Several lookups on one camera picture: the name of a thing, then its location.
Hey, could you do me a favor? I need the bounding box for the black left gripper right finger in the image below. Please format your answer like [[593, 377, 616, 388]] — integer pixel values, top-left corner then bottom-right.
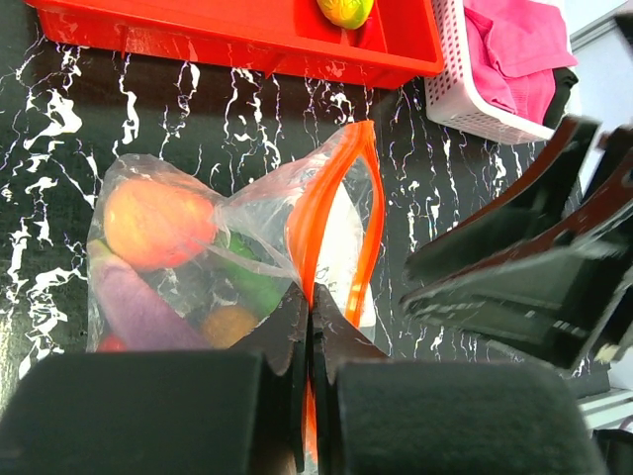
[[311, 285, 606, 474]]

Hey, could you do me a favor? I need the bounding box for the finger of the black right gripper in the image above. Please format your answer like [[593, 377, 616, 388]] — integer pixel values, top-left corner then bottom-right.
[[405, 116, 598, 282], [401, 153, 632, 369]]

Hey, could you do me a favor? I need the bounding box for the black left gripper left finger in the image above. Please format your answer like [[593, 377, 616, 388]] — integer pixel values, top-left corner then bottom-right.
[[1, 286, 309, 474]]

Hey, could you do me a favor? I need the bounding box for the green fake chili pepper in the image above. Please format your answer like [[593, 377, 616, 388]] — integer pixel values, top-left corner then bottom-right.
[[215, 233, 283, 319]]

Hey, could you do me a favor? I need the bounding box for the purple fake eggplant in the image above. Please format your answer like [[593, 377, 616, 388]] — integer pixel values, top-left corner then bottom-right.
[[87, 239, 210, 351]]

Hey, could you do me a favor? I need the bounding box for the clear zip top bag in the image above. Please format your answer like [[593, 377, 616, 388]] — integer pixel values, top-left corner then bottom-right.
[[86, 120, 387, 461]]

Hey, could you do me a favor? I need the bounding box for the yellow green fake mango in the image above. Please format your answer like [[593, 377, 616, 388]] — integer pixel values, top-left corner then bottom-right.
[[316, 0, 374, 30]]

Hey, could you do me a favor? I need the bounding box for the brown fake kiwi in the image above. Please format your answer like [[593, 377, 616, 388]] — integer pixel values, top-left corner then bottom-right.
[[201, 305, 259, 349]]

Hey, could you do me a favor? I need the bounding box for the red fake apple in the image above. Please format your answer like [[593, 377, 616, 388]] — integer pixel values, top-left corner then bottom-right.
[[97, 334, 128, 352]]

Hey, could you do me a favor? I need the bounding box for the orange fake peach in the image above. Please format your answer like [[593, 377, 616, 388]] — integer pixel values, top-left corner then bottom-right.
[[104, 178, 218, 271]]

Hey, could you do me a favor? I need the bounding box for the black cloth in basket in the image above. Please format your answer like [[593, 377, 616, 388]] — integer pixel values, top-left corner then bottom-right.
[[543, 67, 579, 130]]

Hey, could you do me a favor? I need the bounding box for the white plastic basket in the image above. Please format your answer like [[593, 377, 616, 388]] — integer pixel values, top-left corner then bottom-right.
[[424, 1, 554, 145]]

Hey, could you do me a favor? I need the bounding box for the pink cloth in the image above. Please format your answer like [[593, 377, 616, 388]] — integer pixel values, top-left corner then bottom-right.
[[464, 1, 578, 125]]

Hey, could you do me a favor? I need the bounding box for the red plastic tray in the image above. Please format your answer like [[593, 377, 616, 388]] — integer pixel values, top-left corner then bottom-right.
[[31, 1, 444, 90]]

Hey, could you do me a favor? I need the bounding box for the black marble pattern mat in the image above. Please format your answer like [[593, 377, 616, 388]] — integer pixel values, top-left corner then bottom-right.
[[0, 0, 612, 397]]

